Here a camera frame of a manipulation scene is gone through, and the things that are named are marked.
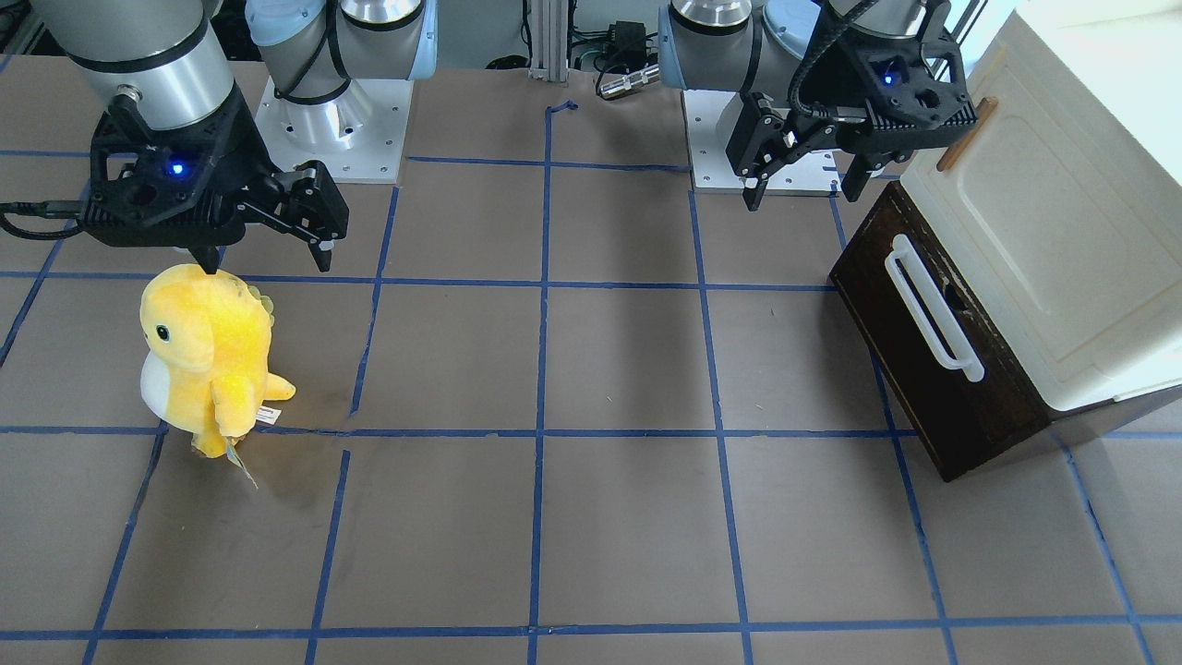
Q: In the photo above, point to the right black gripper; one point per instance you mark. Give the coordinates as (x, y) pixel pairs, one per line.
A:
(247, 154)

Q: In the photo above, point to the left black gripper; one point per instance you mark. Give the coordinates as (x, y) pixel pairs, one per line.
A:
(792, 103)

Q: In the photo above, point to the white drawer handle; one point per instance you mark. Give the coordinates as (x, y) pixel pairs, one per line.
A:
(938, 326)

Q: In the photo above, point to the dark wooden drawer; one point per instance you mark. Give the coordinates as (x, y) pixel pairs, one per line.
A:
(966, 428)

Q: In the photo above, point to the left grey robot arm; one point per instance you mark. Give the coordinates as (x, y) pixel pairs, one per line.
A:
(741, 46)

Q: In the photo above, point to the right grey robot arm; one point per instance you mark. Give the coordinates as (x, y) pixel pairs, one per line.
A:
(167, 56)

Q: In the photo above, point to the yellow plush dinosaur toy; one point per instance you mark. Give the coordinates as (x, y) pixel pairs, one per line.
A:
(208, 369)

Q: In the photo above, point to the black power adapter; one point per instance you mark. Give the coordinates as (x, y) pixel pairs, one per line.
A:
(626, 45)

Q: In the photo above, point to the cream plastic storage box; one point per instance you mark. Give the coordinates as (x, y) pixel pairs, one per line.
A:
(1062, 211)

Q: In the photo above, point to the aluminium frame post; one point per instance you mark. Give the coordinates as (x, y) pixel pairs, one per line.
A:
(549, 35)

